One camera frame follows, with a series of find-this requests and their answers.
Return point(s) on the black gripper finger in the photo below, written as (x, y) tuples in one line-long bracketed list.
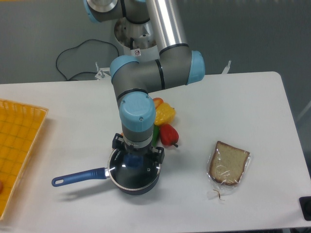
[(157, 155), (118, 144)]

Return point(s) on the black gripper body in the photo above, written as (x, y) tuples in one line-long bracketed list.
[(137, 148)]

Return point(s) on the glass pot lid blue knob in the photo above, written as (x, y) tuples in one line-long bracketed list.
[(132, 174)]

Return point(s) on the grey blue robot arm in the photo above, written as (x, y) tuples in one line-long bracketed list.
[(133, 80)]

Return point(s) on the red bell pepper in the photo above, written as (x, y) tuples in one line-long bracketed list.
[(168, 135)]

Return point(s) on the green bell pepper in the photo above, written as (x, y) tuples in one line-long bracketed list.
[(155, 136)]

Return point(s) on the yellow bell pepper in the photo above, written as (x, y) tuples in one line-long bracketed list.
[(165, 114)]

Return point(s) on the orange baguette loaf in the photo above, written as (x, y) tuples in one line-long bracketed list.
[(157, 102)]

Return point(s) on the bread slice in plastic bag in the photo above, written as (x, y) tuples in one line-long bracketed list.
[(225, 169)]

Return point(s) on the yellow woven basket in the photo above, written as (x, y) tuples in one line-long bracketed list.
[(20, 125)]

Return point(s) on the black device at table edge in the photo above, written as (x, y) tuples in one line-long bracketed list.
[(305, 203)]

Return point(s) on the blue saucepan with handle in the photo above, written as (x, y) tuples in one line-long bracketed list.
[(93, 174)]

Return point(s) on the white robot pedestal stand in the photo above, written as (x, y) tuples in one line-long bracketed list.
[(137, 40)]

